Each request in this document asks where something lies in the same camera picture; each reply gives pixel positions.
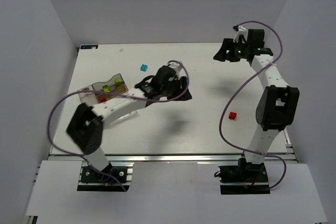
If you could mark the small cyan lego brick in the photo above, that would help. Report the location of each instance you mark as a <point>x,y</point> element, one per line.
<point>143,67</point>

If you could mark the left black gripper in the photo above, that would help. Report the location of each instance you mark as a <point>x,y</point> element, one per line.
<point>179,87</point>

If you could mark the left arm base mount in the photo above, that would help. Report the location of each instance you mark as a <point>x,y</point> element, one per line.
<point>119,179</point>

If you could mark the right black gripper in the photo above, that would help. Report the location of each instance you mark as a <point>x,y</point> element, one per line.
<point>227,51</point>

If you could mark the left blue corner label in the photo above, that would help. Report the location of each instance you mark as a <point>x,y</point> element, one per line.
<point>88,47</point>

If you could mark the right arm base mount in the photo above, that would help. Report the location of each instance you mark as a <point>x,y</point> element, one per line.
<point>234,181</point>

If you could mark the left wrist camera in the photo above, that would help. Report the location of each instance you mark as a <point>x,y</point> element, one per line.
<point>176,66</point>

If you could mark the clear plastic sorting tray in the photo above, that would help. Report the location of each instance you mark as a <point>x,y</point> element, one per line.
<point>92,99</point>

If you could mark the small red lego brick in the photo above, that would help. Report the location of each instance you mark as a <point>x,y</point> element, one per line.
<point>232,115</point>

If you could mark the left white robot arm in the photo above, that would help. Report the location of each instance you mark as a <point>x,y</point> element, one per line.
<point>88,122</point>

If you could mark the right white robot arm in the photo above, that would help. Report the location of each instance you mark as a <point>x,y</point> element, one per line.
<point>277,105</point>

